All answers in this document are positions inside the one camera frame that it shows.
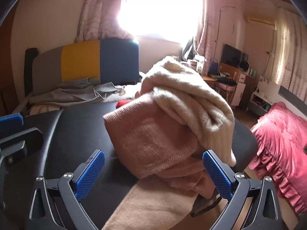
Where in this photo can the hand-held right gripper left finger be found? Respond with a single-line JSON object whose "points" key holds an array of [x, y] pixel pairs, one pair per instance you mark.
{"points": [[90, 175]]}

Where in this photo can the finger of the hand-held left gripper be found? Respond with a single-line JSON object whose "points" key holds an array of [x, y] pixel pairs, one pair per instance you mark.
{"points": [[12, 148], [10, 122]]}

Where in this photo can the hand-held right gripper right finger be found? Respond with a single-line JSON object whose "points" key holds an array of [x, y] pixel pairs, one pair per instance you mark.
{"points": [[217, 178]]}

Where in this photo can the pink knit sweater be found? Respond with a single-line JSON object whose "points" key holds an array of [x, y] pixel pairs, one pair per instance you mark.
{"points": [[148, 143]]}

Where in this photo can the cream knit sweater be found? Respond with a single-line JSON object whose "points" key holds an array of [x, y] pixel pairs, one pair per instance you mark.
{"points": [[187, 95]]}

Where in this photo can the white printed bedding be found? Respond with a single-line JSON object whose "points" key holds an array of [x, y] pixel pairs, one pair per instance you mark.
{"points": [[40, 109]]}

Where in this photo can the wooden wardrobe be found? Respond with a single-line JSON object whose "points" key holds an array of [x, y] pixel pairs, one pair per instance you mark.
{"points": [[7, 76]]}

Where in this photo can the black upright board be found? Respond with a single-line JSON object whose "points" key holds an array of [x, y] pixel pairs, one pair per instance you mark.
{"points": [[30, 71]]}

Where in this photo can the beige knit cloth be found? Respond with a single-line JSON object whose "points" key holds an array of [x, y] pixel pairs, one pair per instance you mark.
{"points": [[144, 206]]}

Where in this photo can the grey cloth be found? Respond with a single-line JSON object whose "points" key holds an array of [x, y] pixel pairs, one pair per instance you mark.
{"points": [[72, 92]]}

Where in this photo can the pink ruffled bedspread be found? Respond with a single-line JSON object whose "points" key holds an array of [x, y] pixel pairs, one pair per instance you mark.
{"points": [[280, 143]]}

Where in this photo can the red cloth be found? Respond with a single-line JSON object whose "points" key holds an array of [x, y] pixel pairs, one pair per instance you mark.
{"points": [[122, 104]]}

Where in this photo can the white shelf rack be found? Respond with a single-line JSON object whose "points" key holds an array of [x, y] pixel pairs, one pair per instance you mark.
{"points": [[256, 105]]}

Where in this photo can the white cabinet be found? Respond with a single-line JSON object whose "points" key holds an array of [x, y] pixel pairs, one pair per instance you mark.
{"points": [[239, 91]]}

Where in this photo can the wooden desk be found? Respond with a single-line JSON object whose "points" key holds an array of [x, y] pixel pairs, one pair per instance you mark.
{"points": [[230, 73]]}

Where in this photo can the blue bag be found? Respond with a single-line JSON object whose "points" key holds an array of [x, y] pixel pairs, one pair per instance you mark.
{"points": [[213, 68]]}

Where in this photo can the black television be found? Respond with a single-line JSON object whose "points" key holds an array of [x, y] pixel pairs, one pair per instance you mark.
{"points": [[230, 55]]}

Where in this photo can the dark hanging cloth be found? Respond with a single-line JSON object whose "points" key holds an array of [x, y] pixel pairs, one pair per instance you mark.
{"points": [[189, 50]]}

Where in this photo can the pink patterned curtain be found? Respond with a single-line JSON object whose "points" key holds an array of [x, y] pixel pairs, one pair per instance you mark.
{"points": [[208, 16], [100, 12]]}

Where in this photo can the cream curtain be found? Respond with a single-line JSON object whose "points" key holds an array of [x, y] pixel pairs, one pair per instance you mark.
{"points": [[287, 48]]}

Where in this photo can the white air conditioner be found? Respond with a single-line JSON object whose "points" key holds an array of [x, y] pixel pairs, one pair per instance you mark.
{"points": [[260, 21]]}

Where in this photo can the bright window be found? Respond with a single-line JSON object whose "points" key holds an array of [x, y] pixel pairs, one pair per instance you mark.
{"points": [[160, 9]]}

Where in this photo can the white bed rail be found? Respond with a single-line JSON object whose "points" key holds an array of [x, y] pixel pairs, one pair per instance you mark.
{"points": [[21, 106]]}

